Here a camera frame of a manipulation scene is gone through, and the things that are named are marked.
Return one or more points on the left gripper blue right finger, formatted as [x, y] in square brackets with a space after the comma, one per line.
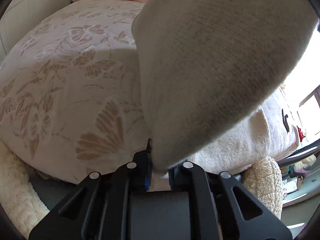
[220, 207]

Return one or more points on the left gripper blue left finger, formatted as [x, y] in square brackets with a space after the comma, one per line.
[100, 206]

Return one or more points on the cream knit sweater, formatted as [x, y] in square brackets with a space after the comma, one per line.
[207, 64]

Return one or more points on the red fabric item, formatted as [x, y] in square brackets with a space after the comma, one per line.
[301, 133]

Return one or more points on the pink butterfly bedspread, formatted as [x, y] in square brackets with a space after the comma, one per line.
[70, 93]

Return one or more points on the white panelled wardrobe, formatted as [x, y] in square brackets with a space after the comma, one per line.
[23, 15]

